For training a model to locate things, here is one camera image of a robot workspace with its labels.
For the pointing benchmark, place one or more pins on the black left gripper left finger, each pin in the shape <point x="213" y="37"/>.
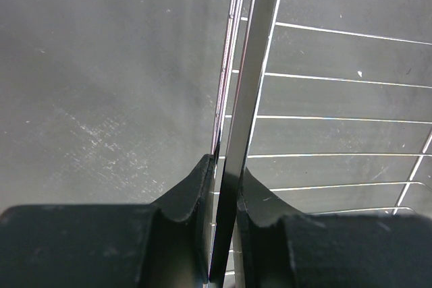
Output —
<point x="161" y="244"/>

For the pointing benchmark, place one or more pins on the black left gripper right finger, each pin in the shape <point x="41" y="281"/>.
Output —
<point x="279" y="246"/>

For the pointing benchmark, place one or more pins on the metal wire dish rack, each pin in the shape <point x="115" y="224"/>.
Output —
<point x="328" y="104"/>

